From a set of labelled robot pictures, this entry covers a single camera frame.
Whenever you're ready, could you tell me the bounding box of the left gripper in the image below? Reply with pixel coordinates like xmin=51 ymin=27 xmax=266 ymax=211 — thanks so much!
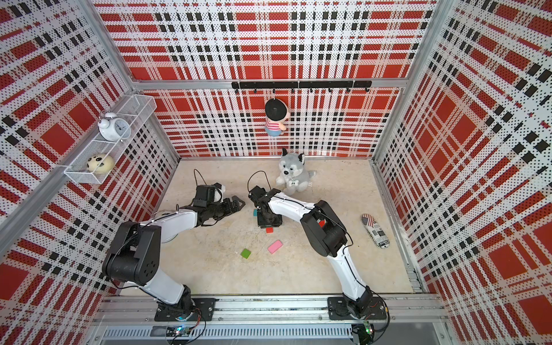
xmin=207 ymin=195 xmax=246 ymax=220

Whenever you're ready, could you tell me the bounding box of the light pink block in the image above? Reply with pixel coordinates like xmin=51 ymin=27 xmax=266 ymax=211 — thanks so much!
xmin=267 ymin=240 xmax=283 ymax=254

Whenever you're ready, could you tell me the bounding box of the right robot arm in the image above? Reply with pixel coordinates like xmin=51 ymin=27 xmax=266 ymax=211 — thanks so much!
xmin=249 ymin=186 xmax=373 ymax=319

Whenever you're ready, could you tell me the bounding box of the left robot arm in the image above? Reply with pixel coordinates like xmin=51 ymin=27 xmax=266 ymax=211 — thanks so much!
xmin=102 ymin=183 xmax=245 ymax=316

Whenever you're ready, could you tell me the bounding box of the grey husky plush toy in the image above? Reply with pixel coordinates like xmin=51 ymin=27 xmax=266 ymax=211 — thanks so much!
xmin=276 ymin=148 xmax=317 ymax=196

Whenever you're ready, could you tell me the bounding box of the green cube left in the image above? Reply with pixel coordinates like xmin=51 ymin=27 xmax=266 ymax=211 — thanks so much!
xmin=240 ymin=249 xmax=251 ymax=259

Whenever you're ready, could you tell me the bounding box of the white alarm clock on shelf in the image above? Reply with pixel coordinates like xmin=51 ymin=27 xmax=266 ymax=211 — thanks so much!
xmin=98 ymin=112 xmax=131 ymax=142

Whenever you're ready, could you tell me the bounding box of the panda face ball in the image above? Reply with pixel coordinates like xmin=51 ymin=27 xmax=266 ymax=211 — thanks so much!
xmin=86 ymin=153 xmax=115 ymax=175

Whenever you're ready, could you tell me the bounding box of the left electronics board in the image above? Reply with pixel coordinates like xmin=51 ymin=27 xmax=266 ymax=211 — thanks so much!
xmin=166 ymin=326 xmax=190 ymax=338

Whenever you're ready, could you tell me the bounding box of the electronics board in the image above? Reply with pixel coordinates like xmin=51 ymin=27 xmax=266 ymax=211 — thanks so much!
xmin=352 ymin=322 xmax=375 ymax=345
xmin=166 ymin=326 xmax=190 ymax=338

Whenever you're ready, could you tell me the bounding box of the right electronics board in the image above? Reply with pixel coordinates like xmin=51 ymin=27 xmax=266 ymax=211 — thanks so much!
xmin=352 ymin=322 xmax=375 ymax=345

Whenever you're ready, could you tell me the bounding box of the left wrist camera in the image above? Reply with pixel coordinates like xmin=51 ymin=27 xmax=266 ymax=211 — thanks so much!
xmin=213 ymin=183 xmax=226 ymax=203

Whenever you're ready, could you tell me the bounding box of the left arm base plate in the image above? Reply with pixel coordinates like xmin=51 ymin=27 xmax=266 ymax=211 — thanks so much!
xmin=154 ymin=297 xmax=216 ymax=322

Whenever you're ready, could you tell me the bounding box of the black hook rail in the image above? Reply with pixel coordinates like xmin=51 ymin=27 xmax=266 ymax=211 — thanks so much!
xmin=231 ymin=80 xmax=373 ymax=92

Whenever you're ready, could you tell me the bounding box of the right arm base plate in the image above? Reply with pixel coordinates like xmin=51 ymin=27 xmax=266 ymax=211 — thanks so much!
xmin=327 ymin=296 xmax=388 ymax=321

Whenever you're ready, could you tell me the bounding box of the white wire shelf basket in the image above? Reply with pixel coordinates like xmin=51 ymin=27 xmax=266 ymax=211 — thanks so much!
xmin=64 ymin=93 xmax=157 ymax=185

